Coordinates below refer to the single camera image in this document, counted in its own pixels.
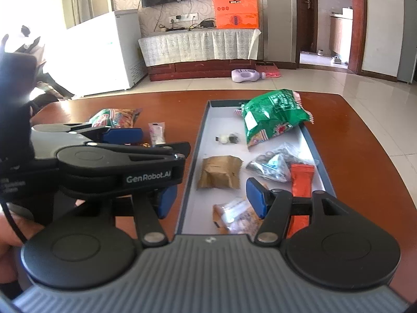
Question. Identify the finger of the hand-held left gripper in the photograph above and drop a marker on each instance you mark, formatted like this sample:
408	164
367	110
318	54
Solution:
156	150
125	135

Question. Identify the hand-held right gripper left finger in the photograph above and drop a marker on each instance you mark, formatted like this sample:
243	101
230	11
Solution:
167	202

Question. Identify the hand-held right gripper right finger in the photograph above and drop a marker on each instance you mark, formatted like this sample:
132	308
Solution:
255	197

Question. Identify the orange brown snack packet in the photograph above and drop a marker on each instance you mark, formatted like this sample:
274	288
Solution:
145	144

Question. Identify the small pink white packet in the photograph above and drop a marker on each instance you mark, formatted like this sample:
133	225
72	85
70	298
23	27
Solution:
156	132

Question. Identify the green prawn cracker bag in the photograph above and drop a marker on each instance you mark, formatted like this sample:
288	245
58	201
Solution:
114	117

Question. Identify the beige nut cake packet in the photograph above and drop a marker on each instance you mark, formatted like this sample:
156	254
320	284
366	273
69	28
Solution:
231	215

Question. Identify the clear seed packet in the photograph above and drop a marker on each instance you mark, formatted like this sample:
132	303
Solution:
273	166

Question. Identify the gold brown snack packet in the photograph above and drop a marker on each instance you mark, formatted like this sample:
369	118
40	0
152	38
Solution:
220	174

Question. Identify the orange snack bar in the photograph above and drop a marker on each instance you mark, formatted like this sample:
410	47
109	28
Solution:
301	182

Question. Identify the grey box with white inside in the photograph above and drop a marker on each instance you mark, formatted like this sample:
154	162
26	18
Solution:
211	151

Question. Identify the small dark candy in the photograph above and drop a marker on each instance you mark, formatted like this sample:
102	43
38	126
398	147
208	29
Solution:
234	138

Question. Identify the small white candy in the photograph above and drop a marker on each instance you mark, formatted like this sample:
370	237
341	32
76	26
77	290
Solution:
223	139

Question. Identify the large green snack bag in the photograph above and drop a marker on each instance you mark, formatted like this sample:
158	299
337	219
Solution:
273	114

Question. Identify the person's left hand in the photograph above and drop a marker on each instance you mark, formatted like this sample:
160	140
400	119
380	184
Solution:
9	231

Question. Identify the chair with dark clothes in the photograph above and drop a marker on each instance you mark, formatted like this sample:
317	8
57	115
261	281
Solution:
55	91

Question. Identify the white chest freezer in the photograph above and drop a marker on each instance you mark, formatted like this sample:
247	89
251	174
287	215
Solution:
104	52

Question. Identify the dark wooden television cabinet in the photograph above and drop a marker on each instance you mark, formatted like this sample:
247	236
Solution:
202	70

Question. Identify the white lace cabinet cloth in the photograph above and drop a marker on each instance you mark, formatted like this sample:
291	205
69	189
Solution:
195	45

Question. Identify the purple detergent bottle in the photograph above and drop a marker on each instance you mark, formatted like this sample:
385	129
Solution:
246	75

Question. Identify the black power adapter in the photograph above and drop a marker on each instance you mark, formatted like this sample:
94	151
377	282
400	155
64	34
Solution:
208	23

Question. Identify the white shoe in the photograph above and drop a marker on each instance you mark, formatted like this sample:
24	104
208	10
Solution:
335	60

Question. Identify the orange cardboard box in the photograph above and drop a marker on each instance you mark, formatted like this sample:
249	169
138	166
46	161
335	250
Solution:
234	9

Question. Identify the wooden kitchen cabinet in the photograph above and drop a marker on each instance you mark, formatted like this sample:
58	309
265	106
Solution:
340	36

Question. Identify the dark wooden door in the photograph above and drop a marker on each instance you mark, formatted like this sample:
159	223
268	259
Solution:
308	13

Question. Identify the grey refrigerator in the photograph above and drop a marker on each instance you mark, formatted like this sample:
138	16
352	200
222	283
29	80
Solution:
409	36

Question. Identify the white wall power outlet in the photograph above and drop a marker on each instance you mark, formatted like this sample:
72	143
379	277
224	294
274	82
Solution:
182	17

